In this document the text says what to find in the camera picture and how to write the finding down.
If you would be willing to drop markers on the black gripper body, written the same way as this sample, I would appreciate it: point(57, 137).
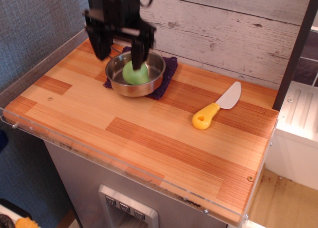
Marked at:
point(123, 17)

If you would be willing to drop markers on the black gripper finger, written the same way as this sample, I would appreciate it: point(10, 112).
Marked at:
point(139, 52)
point(101, 39)

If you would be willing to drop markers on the green toy pear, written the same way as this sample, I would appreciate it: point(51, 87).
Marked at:
point(135, 77)

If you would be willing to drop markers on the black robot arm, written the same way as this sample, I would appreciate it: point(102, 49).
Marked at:
point(119, 19)

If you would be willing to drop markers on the stainless steel pan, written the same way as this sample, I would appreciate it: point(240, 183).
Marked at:
point(155, 65)

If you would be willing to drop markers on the purple knitted cloth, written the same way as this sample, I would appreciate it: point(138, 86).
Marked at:
point(170, 69)

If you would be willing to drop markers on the clear acrylic edge guard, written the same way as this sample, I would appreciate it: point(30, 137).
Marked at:
point(158, 148)

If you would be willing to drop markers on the silver toy fridge cabinet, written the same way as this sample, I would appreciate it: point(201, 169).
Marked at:
point(103, 198)

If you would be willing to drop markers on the white toy sink unit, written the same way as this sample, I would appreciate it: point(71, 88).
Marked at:
point(293, 151)

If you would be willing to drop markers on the orange object bottom left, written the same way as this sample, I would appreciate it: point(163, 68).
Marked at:
point(26, 223)

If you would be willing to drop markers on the yellow handled toy knife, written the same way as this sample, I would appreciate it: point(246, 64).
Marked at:
point(203, 118)

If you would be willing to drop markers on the dark right frame post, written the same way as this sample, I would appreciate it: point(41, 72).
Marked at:
point(296, 53)

